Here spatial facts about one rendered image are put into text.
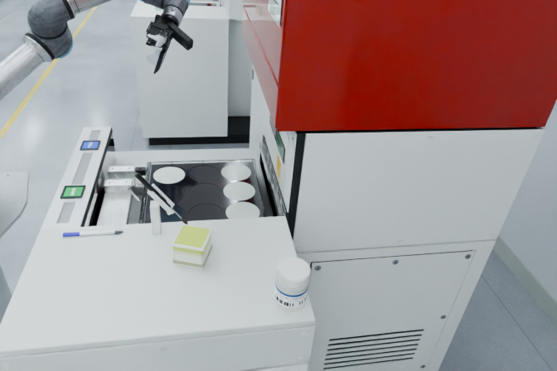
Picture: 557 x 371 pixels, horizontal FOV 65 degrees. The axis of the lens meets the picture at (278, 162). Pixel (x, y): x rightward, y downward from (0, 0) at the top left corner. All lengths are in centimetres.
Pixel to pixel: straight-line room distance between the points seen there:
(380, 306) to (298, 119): 79
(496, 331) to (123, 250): 187
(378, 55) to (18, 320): 93
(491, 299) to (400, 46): 181
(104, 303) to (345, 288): 76
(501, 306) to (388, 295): 113
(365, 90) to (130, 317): 72
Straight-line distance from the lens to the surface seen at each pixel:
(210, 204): 135
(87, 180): 139
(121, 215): 137
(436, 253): 151
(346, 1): 99
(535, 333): 258
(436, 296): 166
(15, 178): 174
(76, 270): 111
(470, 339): 239
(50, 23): 166
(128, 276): 106
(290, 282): 91
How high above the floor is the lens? 172
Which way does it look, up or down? 32 degrees down
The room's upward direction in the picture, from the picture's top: 5 degrees clockwise
